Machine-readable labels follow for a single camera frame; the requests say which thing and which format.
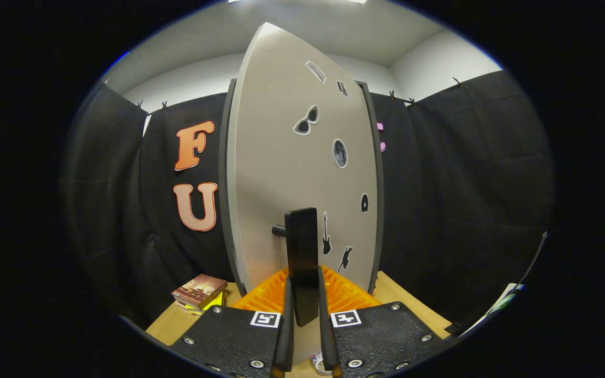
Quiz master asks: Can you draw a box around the yellow book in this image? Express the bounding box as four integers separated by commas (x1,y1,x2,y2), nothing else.
197,291,227,313

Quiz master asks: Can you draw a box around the beige shoe cabinet door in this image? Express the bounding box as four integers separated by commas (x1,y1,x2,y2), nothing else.
226,22,379,295

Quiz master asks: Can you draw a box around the black backdrop cloth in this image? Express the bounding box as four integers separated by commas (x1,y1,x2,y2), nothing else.
61,71,555,331

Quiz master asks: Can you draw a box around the grey shoe cabinet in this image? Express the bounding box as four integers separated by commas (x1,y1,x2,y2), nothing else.
218,79,385,296

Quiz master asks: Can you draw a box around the row of black cloth clips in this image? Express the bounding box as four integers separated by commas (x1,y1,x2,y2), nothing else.
102,78,463,112

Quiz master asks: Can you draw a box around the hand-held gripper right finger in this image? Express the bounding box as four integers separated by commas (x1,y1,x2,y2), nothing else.
317,265,458,378

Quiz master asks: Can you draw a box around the brown book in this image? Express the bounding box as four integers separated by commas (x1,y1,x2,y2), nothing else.
171,274,228,310

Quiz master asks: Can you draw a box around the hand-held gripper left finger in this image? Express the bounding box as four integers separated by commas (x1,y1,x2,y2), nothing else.
170,267,296,378

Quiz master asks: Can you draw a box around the black door handle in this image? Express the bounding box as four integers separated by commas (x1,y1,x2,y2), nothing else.
273,207,320,327

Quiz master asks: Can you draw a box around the white canvas shoe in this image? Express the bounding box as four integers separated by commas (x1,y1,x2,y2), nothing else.
310,353,332,376

